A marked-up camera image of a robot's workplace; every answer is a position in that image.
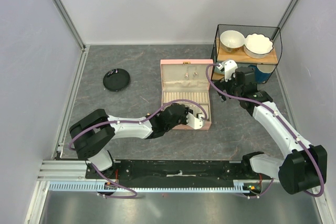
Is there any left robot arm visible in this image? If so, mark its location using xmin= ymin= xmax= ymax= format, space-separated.
xmin=69 ymin=103 xmax=204 ymax=178

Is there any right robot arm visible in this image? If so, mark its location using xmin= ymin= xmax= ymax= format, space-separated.
xmin=210 ymin=61 xmax=328 ymax=197

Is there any pink jewelry box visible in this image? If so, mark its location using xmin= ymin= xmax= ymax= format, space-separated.
xmin=160 ymin=59 xmax=213 ymax=130

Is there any jewelry on black plate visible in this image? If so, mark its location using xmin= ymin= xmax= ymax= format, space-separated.
xmin=109 ymin=69 xmax=118 ymax=75

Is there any dark blue mug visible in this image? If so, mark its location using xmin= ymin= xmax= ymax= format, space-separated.
xmin=249 ymin=65 xmax=275 ymax=84

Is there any right hanging earring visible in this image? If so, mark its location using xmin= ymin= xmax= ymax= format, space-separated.
xmin=193 ymin=66 xmax=198 ymax=79

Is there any white scalloped bowl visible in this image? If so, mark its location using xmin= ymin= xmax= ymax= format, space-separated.
xmin=243 ymin=33 xmax=274 ymax=59

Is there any white round bowl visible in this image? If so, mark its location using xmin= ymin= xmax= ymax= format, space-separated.
xmin=219 ymin=30 xmax=245 ymax=53

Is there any black round plate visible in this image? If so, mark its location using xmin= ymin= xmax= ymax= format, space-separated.
xmin=103 ymin=68 xmax=131 ymax=92

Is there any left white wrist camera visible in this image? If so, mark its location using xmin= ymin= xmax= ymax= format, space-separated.
xmin=191 ymin=113 xmax=205 ymax=130

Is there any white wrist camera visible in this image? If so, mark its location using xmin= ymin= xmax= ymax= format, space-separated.
xmin=191 ymin=113 xmax=205 ymax=130
xmin=216 ymin=59 xmax=238 ymax=82

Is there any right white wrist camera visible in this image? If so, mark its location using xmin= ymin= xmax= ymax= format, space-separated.
xmin=216 ymin=59 xmax=238 ymax=82

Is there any black wire shelf rack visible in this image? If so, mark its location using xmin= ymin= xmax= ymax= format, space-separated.
xmin=211 ymin=24 xmax=282 ymax=83

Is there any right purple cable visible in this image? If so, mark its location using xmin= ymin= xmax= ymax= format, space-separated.
xmin=205 ymin=63 xmax=325 ymax=200

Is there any blue slotted cable duct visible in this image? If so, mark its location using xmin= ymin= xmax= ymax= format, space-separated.
xmin=48 ymin=180 xmax=263 ymax=192

